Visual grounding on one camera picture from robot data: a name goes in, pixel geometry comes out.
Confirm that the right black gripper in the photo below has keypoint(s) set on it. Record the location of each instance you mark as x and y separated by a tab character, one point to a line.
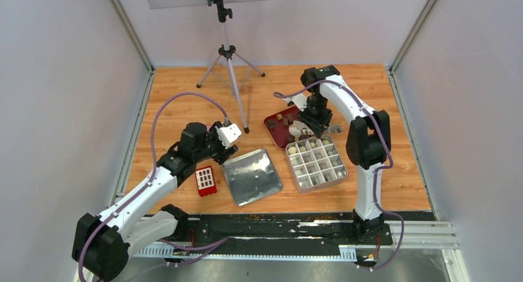
317	124

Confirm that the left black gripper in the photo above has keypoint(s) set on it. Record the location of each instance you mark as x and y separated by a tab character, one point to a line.
222	157

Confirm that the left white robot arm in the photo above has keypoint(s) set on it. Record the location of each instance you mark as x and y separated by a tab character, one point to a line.
104	243

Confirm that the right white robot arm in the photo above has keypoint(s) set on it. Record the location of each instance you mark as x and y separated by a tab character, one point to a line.
368	141

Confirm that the red small box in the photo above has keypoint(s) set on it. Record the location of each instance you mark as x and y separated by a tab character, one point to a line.
205	181

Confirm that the red lacquer tray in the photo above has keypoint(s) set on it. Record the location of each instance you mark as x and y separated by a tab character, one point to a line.
278	127

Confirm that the silver tin lid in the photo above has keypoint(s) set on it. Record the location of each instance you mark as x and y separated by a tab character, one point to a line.
251	177

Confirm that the silver compartment tin box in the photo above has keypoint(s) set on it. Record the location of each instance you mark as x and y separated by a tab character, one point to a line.
314	166

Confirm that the grey tripod stand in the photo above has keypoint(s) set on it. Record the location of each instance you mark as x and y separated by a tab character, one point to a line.
227	51

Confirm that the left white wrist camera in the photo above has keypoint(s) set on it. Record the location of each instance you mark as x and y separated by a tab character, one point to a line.
228	135

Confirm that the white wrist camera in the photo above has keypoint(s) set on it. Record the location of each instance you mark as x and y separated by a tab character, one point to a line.
300	101
228	135

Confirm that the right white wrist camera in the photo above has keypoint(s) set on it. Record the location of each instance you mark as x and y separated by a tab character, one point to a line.
300	101

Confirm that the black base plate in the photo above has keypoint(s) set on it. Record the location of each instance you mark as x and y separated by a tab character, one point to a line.
278	234

